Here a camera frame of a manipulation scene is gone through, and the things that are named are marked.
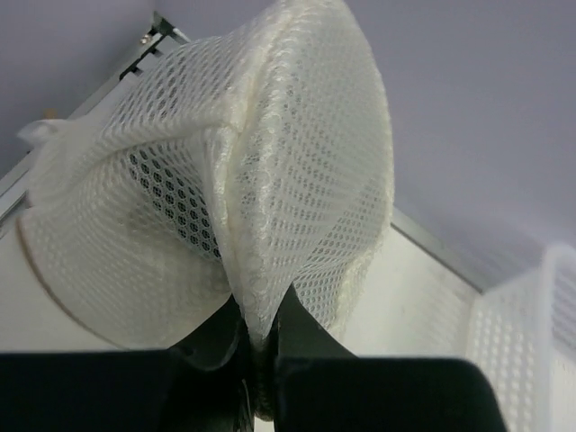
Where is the white perforated plastic basket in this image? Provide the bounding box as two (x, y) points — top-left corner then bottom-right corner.
(466, 244), (575, 431)

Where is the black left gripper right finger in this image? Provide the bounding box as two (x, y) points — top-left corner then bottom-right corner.
(273, 289), (507, 432)

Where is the white mesh laundry bag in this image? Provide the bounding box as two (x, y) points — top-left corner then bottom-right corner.
(16, 1), (394, 348)

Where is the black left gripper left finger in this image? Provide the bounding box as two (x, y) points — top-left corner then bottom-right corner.
(1, 300), (248, 431)

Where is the aluminium table edge rail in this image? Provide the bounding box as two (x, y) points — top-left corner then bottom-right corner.
(1, 13), (190, 236)

